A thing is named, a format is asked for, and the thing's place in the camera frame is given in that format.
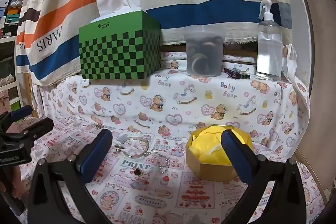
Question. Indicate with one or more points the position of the pink soft item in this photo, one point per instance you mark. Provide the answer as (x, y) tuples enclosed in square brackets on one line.
[(5, 103)]

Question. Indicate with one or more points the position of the bear print cloth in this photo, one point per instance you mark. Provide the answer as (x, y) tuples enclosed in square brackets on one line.
[(183, 100)]

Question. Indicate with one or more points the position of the person's left hand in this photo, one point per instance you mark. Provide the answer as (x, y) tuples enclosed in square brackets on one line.
[(17, 180)]

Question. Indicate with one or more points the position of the small silver earring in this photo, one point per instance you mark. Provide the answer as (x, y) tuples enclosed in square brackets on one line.
[(98, 126)]

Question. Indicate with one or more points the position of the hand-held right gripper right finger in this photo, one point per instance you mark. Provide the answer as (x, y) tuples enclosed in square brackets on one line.
[(236, 158)]

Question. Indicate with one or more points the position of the white shelf unit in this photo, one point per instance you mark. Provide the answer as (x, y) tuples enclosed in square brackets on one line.
[(9, 56)]

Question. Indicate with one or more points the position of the patchwork print cloth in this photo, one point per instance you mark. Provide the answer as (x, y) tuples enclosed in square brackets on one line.
[(162, 197)]

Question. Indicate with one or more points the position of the clear plastic container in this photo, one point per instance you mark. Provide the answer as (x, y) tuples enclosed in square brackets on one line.
[(204, 50)]

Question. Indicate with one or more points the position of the yellow cloth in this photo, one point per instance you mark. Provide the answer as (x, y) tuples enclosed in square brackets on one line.
[(207, 146)]

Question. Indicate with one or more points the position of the stack of storage boxes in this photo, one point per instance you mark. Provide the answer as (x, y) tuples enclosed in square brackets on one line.
[(10, 16)]

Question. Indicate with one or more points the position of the green checkered tissue box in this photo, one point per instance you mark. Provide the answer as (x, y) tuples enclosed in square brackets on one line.
[(118, 56)]

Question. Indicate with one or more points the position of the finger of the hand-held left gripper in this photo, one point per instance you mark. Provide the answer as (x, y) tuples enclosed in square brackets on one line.
[(36, 126), (20, 111)]

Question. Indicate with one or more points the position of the yellow octagonal box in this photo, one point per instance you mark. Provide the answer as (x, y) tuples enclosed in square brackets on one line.
[(207, 169)]

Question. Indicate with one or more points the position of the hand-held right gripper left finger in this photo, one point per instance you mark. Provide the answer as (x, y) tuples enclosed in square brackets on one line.
[(95, 155)]

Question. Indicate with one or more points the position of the clear spray bottle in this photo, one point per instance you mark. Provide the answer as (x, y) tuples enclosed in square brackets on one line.
[(269, 45)]

